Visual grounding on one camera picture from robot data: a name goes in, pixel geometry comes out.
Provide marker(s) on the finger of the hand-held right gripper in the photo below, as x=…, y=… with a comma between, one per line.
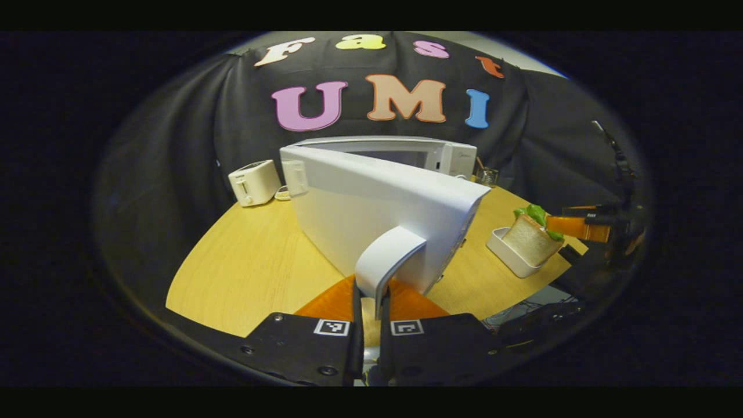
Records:
x=592, y=213
x=580, y=229

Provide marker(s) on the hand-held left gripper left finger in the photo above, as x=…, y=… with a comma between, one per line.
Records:
x=302, y=348

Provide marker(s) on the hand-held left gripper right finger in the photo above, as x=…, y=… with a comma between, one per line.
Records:
x=441, y=348

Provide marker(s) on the sandwich with lettuce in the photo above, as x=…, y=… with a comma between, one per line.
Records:
x=529, y=241

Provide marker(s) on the white microwave oven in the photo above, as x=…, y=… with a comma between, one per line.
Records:
x=377, y=197

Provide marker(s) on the black stand pole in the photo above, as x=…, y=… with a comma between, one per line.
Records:
x=618, y=157

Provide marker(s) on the white rectangular tray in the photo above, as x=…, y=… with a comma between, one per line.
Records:
x=511, y=258

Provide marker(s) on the clear glass jar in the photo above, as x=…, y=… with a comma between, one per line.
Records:
x=487, y=177

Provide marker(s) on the white toaster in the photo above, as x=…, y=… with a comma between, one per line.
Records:
x=254, y=183

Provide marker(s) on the black backdrop cloth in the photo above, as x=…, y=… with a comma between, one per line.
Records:
x=174, y=145

